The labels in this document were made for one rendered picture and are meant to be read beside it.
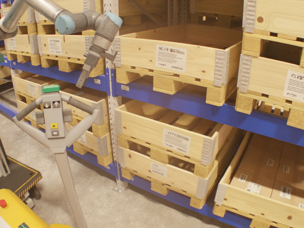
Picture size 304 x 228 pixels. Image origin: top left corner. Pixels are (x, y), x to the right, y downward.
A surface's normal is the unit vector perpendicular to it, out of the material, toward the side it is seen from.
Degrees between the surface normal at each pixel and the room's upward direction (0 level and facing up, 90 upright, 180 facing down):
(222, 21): 90
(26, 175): 0
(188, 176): 90
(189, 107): 90
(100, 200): 0
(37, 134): 68
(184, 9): 90
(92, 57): 74
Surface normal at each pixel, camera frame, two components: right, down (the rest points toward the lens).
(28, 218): 0.13, -0.96
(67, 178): 0.18, 0.44
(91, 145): -0.54, 0.38
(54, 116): 0.17, 0.18
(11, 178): 0.00, -0.89
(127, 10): 0.84, 0.25
